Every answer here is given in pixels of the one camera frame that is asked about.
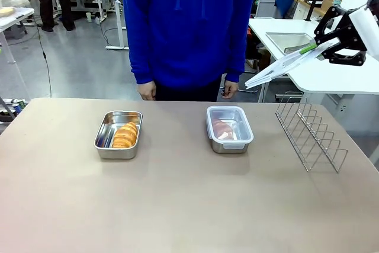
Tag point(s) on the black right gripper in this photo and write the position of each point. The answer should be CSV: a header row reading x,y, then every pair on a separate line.
x,y
352,38

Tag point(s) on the clear plastic clip lid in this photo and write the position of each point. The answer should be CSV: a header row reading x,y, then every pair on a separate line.
x,y
281,67
251,134

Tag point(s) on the silver perforated baking tray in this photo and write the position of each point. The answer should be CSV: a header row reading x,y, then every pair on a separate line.
x,y
275,38

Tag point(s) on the golden croissant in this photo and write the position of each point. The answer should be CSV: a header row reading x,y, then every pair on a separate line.
x,y
125,136
223,131

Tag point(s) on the rectangular stainless steel container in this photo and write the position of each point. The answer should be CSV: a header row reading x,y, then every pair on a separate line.
x,y
118,154
231,150

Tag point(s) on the person's left forearm blue sleeve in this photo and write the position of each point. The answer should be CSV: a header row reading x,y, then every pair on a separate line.
x,y
235,63

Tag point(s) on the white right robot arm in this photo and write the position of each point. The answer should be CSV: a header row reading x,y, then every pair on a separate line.
x,y
362,25

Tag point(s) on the person's right forearm blue sleeve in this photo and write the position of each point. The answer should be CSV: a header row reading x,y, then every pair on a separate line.
x,y
142,63

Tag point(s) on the person's left hand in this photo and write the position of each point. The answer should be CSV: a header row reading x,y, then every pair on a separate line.
x,y
231,90

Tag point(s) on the person's right hand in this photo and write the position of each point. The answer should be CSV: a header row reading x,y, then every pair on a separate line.
x,y
147,91

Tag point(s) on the black chair with metal legs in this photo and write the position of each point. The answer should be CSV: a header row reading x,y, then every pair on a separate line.
x,y
254,54

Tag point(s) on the person in blue hoodie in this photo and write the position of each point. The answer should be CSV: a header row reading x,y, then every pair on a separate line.
x,y
189,28

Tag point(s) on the small white bottle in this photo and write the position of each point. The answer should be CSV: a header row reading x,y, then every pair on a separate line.
x,y
89,17
97,20

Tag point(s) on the green drink can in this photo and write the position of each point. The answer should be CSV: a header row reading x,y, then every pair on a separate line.
x,y
21,106

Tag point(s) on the white side table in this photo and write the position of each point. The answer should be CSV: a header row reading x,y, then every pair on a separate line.
x,y
17,16

